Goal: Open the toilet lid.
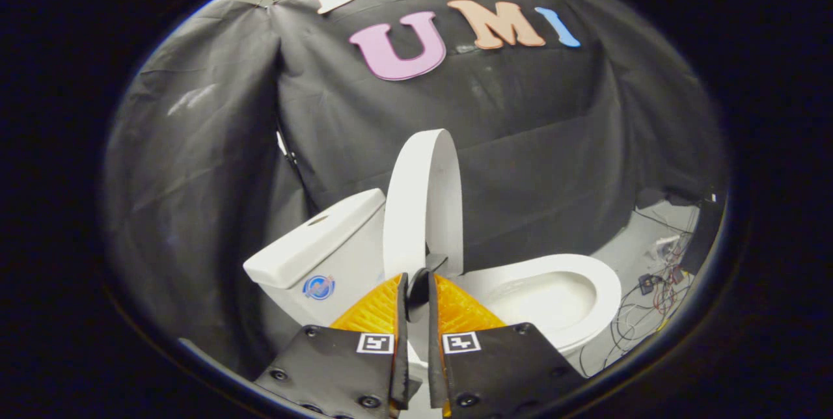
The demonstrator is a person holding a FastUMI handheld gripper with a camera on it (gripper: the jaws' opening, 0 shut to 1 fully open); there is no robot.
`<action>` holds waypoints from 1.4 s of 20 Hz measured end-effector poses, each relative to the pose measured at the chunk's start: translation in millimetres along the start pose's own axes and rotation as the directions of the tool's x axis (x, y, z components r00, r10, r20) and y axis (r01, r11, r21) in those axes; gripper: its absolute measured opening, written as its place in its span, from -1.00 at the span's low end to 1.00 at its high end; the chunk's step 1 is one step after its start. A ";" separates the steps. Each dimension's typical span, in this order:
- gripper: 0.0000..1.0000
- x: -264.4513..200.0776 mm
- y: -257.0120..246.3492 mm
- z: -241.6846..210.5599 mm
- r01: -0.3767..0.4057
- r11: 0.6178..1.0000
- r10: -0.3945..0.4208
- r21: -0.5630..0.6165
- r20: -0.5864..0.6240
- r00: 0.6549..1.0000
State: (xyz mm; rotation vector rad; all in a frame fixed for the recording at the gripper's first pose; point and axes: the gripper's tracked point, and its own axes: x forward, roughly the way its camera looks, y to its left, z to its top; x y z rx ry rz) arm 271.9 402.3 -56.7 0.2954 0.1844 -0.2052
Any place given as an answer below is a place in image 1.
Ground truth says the black lid handle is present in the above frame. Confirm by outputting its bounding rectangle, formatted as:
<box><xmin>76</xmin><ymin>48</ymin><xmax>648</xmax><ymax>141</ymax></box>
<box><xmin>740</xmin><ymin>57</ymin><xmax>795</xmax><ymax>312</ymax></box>
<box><xmin>407</xmin><ymin>252</ymin><xmax>450</xmax><ymax>322</ymax></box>

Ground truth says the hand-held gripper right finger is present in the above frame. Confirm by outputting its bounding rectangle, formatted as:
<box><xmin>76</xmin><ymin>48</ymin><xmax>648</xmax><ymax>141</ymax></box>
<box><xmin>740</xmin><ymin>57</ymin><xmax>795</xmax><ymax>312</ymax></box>
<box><xmin>428</xmin><ymin>273</ymin><xmax>586</xmax><ymax>419</ymax></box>

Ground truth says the black backdrop cloth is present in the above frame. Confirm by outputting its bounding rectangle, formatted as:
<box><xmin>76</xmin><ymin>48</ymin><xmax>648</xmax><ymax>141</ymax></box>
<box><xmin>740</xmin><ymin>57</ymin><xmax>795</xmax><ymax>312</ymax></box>
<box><xmin>104</xmin><ymin>0</ymin><xmax>726</xmax><ymax>381</ymax></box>

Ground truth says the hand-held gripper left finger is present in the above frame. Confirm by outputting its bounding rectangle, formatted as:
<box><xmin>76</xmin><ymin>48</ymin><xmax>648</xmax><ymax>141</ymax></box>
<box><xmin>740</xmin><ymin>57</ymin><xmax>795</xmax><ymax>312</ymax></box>
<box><xmin>254</xmin><ymin>273</ymin><xmax>411</xmax><ymax>419</ymax></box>

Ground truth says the tangle of floor cables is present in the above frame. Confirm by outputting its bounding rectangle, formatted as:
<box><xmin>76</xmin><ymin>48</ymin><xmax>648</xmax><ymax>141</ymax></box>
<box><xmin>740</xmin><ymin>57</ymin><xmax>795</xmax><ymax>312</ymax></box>
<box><xmin>602</xmin><ymin>208</ymin><xmax>700</xmax><ymax>368</ymax></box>

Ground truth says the white toilet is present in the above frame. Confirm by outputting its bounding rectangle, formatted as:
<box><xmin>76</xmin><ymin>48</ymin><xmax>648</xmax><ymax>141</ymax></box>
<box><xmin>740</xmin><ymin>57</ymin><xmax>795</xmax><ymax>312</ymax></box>
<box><xmin>243</xmin><ymin>188</ymin><xmax>622</xmax><ymax>419</ymax></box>

